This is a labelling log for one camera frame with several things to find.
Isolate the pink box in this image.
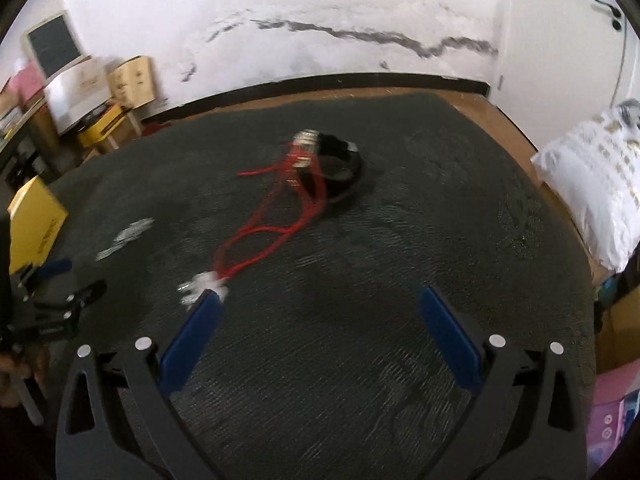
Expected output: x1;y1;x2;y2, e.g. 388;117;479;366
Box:
585;370;640;477

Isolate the yellow wooden stool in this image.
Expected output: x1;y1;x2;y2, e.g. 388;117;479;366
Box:
77;105;126;153

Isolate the white patterned pillow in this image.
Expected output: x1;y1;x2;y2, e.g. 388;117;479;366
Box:
530;102;640;273

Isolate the pink bag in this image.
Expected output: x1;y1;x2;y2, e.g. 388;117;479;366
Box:
12;62;48;106

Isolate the white panel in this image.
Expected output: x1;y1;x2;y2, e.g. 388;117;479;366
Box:
44;57;113;136

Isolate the light wooden box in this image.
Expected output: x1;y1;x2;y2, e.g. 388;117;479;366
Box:
109;56;156;110

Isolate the brown cardboard box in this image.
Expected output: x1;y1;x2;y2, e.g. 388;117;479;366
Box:
595;285;640;376

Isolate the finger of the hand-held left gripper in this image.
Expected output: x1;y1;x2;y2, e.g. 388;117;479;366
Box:
15;258;74;302
9;280;108;346

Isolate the person's left hand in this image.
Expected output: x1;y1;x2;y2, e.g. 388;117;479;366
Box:
0;347;48;408

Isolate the red cord necklace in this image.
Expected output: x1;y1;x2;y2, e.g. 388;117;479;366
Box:
177;142;332;308

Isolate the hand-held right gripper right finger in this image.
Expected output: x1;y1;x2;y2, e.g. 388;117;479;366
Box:
419;286;589;480

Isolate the dark grey mat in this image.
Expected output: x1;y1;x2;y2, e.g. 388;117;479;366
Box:
45;91;599;480

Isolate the yellow cardboard box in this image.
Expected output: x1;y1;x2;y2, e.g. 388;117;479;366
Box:
7;175;70;276

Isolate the black round jewelry box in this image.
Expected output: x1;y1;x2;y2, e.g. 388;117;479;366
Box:
295;130;366;206

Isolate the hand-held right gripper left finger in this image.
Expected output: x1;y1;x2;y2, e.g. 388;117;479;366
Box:
55;290;226;480

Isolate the framed dark board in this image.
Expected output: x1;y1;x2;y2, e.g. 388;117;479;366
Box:
21;10;86;81

